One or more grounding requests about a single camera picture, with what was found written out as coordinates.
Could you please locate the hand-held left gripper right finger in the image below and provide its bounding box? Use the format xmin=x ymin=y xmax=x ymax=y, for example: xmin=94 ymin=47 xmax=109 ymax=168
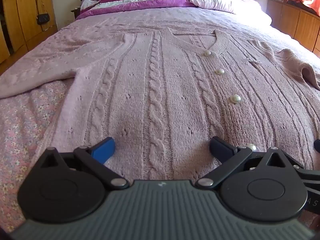
xmin=196 ymin=136 xmax=304 ymax=190

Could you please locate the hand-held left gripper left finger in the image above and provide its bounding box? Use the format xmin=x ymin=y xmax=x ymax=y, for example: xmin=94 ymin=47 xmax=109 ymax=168
xmin=37 ymin=137 xmax=130 ymax=190

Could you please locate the pink cable-knit cardigan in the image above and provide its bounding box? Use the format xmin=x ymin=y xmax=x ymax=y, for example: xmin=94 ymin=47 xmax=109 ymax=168
xmin=0 ymin=26 xmax=320 ymax=180

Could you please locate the wooden sideboard cabinet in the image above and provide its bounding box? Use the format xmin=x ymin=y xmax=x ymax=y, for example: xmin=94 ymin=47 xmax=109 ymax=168
xmin=266 ymin=0 xmax=320 ymax=53

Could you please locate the black handbag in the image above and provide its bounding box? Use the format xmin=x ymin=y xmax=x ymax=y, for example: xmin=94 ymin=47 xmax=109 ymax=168
xmin=32 ymin=0 xmax=50 ymax=26

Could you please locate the pink checkered pillow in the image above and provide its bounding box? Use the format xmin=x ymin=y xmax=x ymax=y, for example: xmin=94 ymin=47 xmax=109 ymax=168
xmin=186 ymin=0 xmax=250 ymax=14

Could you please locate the purple striped quilt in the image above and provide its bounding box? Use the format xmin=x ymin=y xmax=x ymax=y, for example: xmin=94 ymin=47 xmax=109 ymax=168
xmin=75 ymin=0 xmax=200 ymax=20

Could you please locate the wooden wardrobe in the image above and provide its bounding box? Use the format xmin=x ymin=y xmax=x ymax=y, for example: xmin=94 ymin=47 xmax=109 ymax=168
xmin=0 ymin=0 xmax=58 ymax=65

